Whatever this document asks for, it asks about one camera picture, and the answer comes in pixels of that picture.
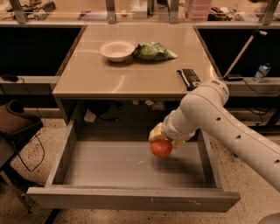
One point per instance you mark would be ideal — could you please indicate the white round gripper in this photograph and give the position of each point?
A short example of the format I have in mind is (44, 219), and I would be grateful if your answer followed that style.
(171, 132)

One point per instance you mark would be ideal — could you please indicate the red apple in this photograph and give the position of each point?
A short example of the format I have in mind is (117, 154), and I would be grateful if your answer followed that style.
(161, 148)

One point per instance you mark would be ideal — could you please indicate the white bowl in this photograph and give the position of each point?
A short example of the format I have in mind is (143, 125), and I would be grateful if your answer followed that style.
(117, 50)

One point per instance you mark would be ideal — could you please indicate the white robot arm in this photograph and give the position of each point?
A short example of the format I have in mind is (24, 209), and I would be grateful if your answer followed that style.
(203, 108)

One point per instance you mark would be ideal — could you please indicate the open grey drawer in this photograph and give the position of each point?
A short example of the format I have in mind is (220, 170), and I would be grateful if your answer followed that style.
(110, 166)

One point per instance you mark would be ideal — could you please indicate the black snack bar wrapper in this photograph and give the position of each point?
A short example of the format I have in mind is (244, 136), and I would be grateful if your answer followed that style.
(190, 78)

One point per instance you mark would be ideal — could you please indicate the green chip bag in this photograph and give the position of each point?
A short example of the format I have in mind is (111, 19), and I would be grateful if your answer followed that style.
(153, 51)

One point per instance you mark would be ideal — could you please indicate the beige top cabinet table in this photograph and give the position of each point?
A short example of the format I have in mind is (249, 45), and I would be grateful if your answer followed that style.
(87, 75)

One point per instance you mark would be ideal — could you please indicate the plastic water bottle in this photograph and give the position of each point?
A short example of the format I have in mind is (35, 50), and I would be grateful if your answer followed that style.
(261, 72)

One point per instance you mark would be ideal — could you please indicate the pink plastic storage box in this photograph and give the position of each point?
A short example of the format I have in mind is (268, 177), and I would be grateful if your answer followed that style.
(197, 10)

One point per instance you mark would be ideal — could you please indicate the white stick with black tip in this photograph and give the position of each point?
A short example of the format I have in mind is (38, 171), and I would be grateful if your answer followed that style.
(254, 34)

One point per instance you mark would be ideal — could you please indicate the black brown office chair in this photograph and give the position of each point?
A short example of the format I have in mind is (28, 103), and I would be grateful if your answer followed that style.
(16, 130)

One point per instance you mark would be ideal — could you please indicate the black device on left shelf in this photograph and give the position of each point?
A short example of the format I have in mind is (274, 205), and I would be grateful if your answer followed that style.
(9, 77)

